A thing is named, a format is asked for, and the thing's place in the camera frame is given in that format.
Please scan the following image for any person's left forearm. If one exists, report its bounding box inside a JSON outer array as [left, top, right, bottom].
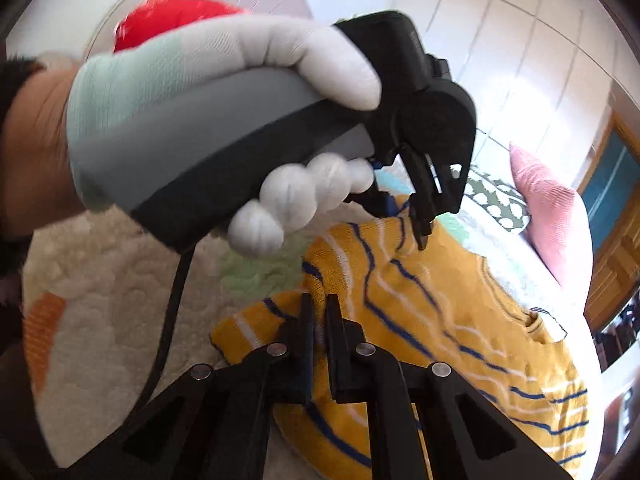
[[0, 57, 83, 281]]

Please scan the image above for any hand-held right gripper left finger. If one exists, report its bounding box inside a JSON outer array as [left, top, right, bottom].
[[65, 292, 317, 480]]

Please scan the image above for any pink ribbed pillow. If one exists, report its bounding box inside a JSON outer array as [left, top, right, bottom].
[[509, 142, 595, 296]]

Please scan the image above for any person's left hand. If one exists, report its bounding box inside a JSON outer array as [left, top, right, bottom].
[[66, 14, 382, 260]]

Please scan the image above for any yellow striped sweater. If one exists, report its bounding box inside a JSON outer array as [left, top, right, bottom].
[[210, 195, 591, 480]]

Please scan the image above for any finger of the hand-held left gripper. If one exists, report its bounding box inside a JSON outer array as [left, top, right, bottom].
[[345, 187, 416, 221], [400, 145, 463, 252]]

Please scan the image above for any blue glass door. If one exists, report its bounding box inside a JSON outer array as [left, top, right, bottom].
[[582, 130, 630, 213]]

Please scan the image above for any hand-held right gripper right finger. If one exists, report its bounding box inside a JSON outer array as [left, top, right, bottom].
[[325, 294, 576, 480]]

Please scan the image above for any wooden door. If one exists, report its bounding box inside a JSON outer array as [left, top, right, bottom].
[[582, 200, 640, 331]]

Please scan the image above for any quilted patchwork blanket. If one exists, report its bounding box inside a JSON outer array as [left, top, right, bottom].
[[22, 165, 601, 480]]

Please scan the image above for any white glossy wardrobe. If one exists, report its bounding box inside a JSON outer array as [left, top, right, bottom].
[[385, 0, 621, 196]]

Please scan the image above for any red floral quilt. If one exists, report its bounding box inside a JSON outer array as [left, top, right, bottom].
[[114, 0, 251, 53]]

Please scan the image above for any black cable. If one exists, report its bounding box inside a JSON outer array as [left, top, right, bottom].
[[132, 245, 196, 411]]

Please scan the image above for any green patterned bolster pillow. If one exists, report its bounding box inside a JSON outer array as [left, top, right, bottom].
[[462, 167, 532, 233]]

